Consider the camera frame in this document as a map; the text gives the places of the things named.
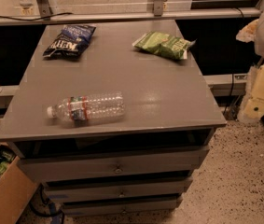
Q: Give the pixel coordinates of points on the green chip bag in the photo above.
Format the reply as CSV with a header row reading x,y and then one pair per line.
x,y
164,45

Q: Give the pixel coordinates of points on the cardboard box with snacks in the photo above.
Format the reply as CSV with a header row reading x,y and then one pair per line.
x,y
16,189

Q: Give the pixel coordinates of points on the clear plastic water bottle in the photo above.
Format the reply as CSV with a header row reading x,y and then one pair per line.
x,y
88,107

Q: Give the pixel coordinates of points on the top grey drawer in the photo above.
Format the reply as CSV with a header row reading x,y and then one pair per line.
x,y
114,164

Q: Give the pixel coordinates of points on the dark blue kettle chip bag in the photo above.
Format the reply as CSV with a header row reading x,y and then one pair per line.
x,y
71,42

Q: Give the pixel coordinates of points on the grey metal rail frame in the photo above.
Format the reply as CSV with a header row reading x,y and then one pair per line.
x,y
18,12

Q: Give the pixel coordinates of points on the grey drawer cabinet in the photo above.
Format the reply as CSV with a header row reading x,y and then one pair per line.
x,y
167,104

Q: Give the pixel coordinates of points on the bottom grey drawer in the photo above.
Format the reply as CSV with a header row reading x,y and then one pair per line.
x,y
123,206

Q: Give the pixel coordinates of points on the middle grey drawer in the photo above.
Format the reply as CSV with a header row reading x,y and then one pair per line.
x,y
118,190

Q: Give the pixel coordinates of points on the grey drawer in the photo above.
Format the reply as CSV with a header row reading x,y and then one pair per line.
x,y
114,164
118,190
123,206

